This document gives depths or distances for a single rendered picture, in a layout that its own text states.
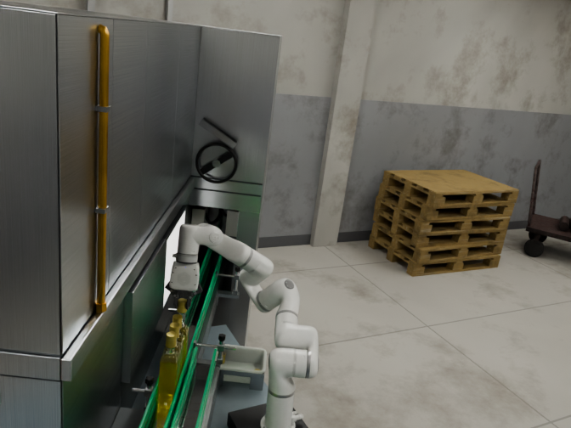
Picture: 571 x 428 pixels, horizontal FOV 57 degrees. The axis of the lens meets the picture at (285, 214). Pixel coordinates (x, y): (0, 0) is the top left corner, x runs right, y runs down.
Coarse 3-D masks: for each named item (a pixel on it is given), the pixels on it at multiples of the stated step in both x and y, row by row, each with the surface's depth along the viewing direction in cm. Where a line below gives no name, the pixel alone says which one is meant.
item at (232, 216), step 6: (192, 210) 292; (198, 210) 292; (204, 210) 292; (228, 210) 290; (234, 210) 292; (192, 216) 293; (198, 216) 293; (204, 216) 294; (228, 216) 291; (234, 216) 291; (192, 222) 295; (198, 222) 295; (204, 222) 297; (228, 222) 292; (234, 222) 292; (228, 228) 293; (234, 228) 293; (228, 234) 294; (234, 234) 294
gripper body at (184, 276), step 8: (176, 264) 189; (184, 264) 188; (192, 264) 189; (176, 272) 189; (184, 272) 188; (192, 272) 189; (176, 280) 189; (184, 280) 189; (192, 280) 189; (176, 288) 189; (184, 288) 189; (192, 288) 189
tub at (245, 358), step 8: (232, 352) 232; (240, 352) 232; (248, 352) 232; (256, 352) 232; (264, 352) 229; (216, 360) 224; (232, 360) 232; (240, 360) 232; (248, 360) 232; (256, 360) 232; (264, 360) 224; (224, 368) 215; (232, 368) 216; (240, 368) 228; (248, 368) 229; (256, 368) 230; (264, 368) 219
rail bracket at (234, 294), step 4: (236, 268) 267; (216, 272) 269; (236, 272) 268; (216, 276) 268; (224, 276) 269; (228, 276) 269; (232, 276) 269; (236, 276) 268; (236, 280) 269; (236, 284) 270; (236, 288) 271; (220, 292) 272; (224, 292) 272; (228, 292) 273; (232, 292) 273; (236, 292) 271; (220, 296) 271; (224, 296) 271; (228, 296) 271; (232, 296) 271; (236, 296) 271; (216, 304) 272
